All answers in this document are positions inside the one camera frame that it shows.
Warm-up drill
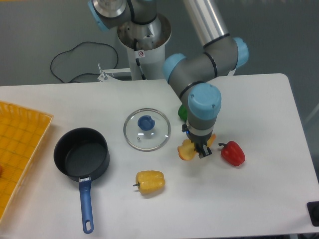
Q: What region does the black cable on floor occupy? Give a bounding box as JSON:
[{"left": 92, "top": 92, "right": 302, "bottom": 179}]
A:
[{"left": 50, "top": 41, "right": 119, "bottom": 84}]

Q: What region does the yellow bell pepper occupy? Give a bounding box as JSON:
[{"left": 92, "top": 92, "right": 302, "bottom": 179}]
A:
[{"left": 133, "top": 170, "right": 165, "bottom": 195}]

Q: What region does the black saucepan blue handle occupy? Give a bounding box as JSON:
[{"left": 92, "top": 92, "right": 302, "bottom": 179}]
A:
[{"left": 53, "top": 127, "right": 110, "bottom": 234}]

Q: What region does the orange bread slice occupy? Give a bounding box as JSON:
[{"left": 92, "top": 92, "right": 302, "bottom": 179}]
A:
[{"left": 177, "top": 134, "right": 216, "bottom": 161}]

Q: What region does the yellow plastic basket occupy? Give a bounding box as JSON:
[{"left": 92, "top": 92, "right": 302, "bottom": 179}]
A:
[{"left": 0, "top": 101, "right": 53, "bottom": 221}]

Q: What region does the glass lid blue knob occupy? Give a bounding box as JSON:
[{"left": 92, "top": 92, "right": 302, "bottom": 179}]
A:
[{"left": 123, "top": 108, "right": 171, "bottom": 152}]

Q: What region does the red bell pepper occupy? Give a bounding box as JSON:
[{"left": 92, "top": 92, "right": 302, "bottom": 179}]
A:
[{"left": 218, "top": 141, "right": 246, "bottom": 167}]

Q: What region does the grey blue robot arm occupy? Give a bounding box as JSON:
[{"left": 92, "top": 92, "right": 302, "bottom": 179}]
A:
[{"left": 88, "top": 0, "right": 249, "bottom": 160}]

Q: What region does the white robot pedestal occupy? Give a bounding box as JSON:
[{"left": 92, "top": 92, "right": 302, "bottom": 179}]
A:
[{"left": 97, "top": 13, "right": 238, "bottom": 83}]

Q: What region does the black device table corner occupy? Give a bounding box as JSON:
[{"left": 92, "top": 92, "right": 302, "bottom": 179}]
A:
[{"left": 307, "top": 201, "right": 319, "bottom": 227}]

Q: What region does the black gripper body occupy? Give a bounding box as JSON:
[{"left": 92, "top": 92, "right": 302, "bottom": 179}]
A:
[{"left": 182, "top": 123, "right": 214, "bottom": 149}]

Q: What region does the green bell pepper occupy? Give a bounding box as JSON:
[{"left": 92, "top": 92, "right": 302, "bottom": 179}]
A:
[{"left": 177, "top": 105, "right": 187, "bottom": 122}]

